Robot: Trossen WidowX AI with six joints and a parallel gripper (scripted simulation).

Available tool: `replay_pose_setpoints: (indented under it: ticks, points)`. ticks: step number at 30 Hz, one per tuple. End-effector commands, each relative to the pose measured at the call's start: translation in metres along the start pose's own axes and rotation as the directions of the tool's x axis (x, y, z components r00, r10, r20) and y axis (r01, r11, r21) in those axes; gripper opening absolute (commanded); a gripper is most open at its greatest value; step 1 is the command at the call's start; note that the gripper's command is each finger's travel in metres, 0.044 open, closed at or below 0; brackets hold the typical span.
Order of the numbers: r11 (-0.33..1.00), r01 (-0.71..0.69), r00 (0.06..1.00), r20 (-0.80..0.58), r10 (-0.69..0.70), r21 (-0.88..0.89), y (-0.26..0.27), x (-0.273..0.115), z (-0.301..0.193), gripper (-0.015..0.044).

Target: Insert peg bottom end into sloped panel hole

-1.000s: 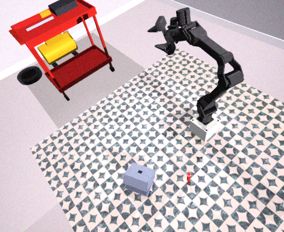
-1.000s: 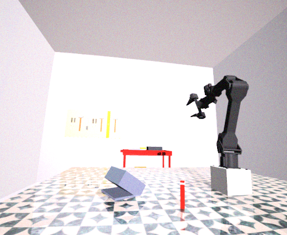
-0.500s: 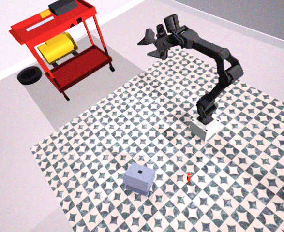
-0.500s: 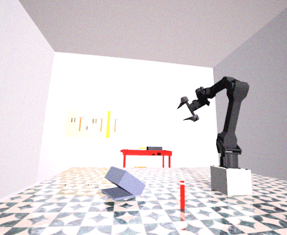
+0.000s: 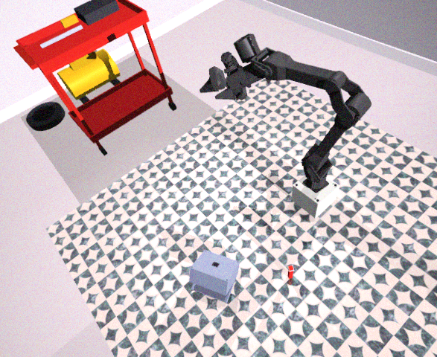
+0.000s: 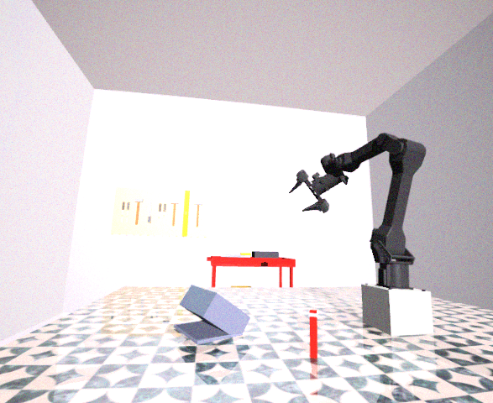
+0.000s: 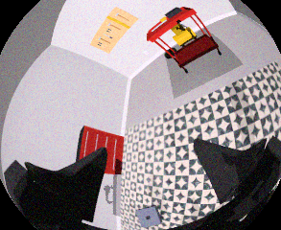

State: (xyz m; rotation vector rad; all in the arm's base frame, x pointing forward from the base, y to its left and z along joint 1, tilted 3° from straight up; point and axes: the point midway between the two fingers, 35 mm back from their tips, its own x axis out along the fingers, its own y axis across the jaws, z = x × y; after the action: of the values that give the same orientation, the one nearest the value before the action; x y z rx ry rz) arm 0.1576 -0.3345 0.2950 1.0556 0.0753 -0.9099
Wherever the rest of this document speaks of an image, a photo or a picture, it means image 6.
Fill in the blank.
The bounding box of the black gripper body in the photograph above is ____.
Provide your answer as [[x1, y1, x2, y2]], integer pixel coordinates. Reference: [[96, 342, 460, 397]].
[[296, 170, 332, 213]]

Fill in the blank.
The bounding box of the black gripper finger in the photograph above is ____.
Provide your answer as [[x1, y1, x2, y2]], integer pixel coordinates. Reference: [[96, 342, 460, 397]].
[[302, 201, 322, 212], [289, 178, 302, 194]]

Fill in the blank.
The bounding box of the red peg with white band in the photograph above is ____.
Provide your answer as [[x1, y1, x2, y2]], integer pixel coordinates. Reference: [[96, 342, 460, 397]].
[[308, 310, 317, 359]]

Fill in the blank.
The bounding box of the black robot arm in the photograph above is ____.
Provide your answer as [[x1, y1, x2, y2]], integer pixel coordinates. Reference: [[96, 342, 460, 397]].
[[321, 133, 427, 290]]

